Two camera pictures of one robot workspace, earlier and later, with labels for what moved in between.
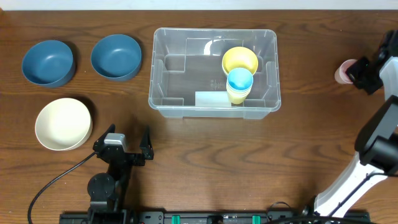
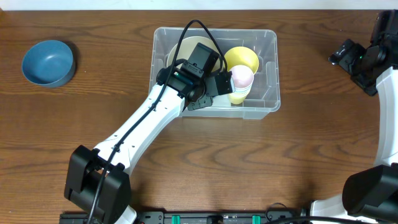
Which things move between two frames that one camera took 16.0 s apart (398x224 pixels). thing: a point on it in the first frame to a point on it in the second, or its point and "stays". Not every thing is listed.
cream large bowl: (63, 124) to (186, 47)
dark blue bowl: (49, 63) stays
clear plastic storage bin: (214, 73) stays
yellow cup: (237, 96) stays
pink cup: (340, 74) to (242, 77)
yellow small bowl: (239, 57) stays
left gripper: (131, 158) to (222, 83)
